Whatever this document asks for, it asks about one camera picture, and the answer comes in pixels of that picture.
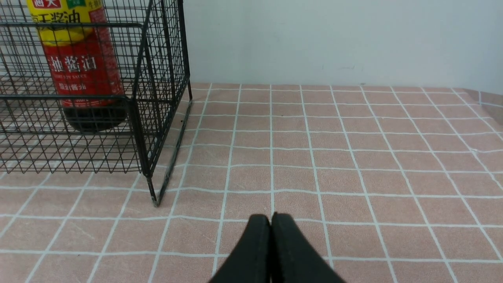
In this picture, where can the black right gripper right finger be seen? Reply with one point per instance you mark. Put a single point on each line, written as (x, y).
(294, 260)

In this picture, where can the light soy sauce bottle red label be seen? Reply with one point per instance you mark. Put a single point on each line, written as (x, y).
(82, 62)

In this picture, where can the pink checkered tablecloth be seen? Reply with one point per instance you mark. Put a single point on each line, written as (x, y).
(389, 184)

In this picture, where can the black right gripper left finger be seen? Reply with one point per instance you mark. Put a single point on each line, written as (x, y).
(249, 260)

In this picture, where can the black wire mesh rack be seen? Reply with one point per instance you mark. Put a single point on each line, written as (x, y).
(150, 46)

